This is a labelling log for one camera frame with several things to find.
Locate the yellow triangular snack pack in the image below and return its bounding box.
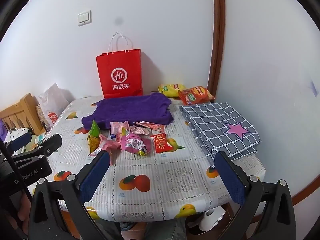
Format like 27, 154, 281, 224
87, 134, 100, 154

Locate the pink silver-striped snack bag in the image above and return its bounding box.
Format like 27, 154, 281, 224
89, 134, 120, 165

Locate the pink yellow candy bag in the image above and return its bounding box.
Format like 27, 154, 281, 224
121, 127, 151, 156

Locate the light pink snack packet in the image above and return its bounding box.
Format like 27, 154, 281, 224
110, 121, 130, 140

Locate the small red snack packet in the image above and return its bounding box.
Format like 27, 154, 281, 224
151, 133, 174, 153

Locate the long pink red wrapper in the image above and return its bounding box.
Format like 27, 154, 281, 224
135, 121, 165, 133

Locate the green triangular snack pack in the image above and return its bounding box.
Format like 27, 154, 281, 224
89, 120, 100, 138

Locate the pale pink nougat packet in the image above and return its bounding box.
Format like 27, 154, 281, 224
129, 125, 152, 136

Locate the white plastic shopping bag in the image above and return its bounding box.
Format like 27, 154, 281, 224
37, 83, 69, 128

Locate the wooden bed headboard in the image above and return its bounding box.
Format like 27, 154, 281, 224
0, 93, 46, 135

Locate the white object under table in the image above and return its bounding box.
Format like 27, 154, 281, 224
199, 206, 226, 232

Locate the grey checked cloth with star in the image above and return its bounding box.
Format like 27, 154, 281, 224
180, 102, 261, 168

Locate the fruit print tablecloth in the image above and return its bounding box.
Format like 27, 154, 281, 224
26, 95, 267, 223

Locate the purple towel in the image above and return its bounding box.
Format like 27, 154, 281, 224
81, 93, 174, 130

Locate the red paper shopping bag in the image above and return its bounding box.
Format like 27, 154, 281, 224
96, 41, 143, 99

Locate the orange chips bag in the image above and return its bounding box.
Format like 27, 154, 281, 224
178, 86, 215, 105

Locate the yellow chips bag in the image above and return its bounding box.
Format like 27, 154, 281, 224
158, 84, 185, 98

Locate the white wall switch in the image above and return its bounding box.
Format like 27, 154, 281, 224
77, 10, 92, 27

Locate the brown wooden door frame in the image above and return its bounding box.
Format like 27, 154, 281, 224
207, 0, 226, 97

